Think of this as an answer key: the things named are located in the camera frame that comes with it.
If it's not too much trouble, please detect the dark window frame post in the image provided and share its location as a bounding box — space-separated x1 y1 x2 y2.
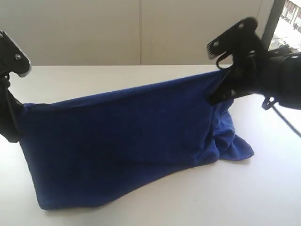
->
261 0 285 48

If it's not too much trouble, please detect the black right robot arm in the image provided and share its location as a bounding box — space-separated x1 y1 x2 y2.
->
207 36 301 110

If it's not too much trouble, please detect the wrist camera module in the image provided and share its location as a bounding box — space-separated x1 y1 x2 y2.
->
206 17 261 60
0 31 32 78

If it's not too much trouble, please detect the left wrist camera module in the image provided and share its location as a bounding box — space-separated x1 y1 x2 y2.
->
0 31 32 78

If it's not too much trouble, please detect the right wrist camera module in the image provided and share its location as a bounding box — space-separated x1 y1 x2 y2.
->
206 17 261 60

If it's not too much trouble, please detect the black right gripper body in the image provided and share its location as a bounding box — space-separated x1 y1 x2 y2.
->
229 35 273 94

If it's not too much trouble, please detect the blue microfiber towel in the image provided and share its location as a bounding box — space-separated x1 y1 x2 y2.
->
17 71 254 210

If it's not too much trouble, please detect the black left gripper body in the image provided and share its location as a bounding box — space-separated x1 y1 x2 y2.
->
0 69 14 111

